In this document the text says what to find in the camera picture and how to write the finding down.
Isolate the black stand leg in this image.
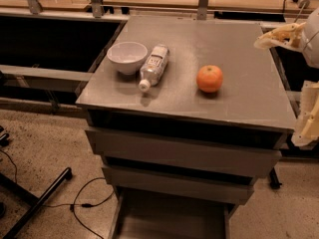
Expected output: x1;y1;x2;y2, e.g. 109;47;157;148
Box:
0;167;73;239

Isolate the orange fruit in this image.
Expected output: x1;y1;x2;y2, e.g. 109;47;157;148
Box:
196;65;223;93

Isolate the open bottom grey drawer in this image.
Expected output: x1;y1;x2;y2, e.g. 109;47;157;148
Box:
108;188;237;239

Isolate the middle grey drawer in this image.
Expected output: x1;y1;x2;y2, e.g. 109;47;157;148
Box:
103;165;253;205

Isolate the top grey drawer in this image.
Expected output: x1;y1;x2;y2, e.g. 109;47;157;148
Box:
86;127;281;177

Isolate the clear plastic water bottle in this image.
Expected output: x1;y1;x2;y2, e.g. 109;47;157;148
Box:
139;44;169;93

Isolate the grey drawer cabinet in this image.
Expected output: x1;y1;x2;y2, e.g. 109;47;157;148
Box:
75;14;298;239

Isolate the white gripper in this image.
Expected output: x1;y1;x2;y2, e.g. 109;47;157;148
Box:
254;8;319;146

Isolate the small grey plug device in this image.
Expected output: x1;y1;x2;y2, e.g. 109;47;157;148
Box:
282;0;310;21

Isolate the black floor cable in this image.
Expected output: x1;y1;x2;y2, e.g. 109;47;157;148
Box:
42;177;116;239

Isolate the grey metal frame rail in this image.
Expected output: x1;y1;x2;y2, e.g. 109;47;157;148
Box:
0;65;93;93

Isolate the white ceramic bowl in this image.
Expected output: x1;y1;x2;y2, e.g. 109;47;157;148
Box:
107;42;148;75

